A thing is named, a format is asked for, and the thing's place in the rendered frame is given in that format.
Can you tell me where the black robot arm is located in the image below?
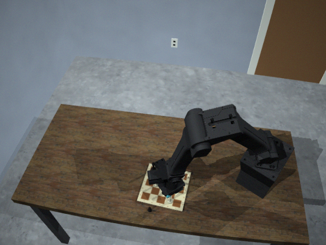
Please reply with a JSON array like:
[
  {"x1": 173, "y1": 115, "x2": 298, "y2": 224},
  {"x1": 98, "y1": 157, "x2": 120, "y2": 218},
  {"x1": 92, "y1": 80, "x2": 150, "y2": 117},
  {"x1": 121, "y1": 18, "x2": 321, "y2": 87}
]
[{"x1": 147, "y1": 104, "x2": 280, "y2": 187}]

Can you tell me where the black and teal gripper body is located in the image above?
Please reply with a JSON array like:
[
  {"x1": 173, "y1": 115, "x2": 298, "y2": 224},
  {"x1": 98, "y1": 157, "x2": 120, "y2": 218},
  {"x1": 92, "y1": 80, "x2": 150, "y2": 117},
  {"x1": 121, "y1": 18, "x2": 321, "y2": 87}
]
[{"x1": 158, "y1": 179, "x2": 185, "y2": 196}]

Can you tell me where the brown and cream chessboard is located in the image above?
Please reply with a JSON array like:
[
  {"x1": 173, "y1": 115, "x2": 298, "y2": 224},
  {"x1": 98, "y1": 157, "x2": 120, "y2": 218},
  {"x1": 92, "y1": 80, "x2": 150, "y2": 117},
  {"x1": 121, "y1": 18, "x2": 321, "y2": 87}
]
[{"x1": 137, "y1": 171, "x2": 191, "y2": 212}]

